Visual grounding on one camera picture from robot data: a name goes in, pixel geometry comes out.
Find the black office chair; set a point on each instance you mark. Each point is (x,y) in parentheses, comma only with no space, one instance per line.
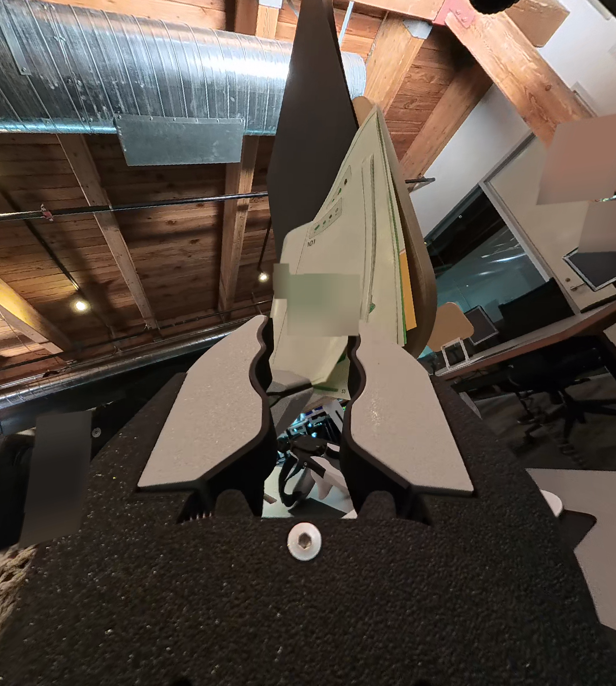
(549,375)

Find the brown office table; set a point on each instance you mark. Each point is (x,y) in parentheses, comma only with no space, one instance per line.
(554,335)

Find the dark brown book stand board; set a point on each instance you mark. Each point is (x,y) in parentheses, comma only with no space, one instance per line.
(308,107)

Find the large spiral metal air duct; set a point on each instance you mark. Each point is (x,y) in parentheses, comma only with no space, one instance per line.
(125,53)

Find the tan rounded board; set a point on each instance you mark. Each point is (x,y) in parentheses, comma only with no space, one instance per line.
(450,324)

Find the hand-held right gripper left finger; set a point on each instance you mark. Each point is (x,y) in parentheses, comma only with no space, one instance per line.
(206,418)

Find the small white picture frame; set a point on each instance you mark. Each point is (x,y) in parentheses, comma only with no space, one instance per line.
(455,355)

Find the grey computer monitor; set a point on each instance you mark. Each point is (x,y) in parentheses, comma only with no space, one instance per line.
(600,268)

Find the glass partition window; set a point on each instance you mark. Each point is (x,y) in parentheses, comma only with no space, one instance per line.
(479,257)

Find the black ceiling pipe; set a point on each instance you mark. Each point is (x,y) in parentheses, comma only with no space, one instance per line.
(125,206)

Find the white metal base plate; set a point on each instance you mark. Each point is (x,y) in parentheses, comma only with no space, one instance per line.
(551,501)

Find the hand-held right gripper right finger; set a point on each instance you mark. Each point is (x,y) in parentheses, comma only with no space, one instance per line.
(404,429)

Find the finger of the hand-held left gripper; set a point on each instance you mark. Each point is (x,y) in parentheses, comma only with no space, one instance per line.
(292,399)

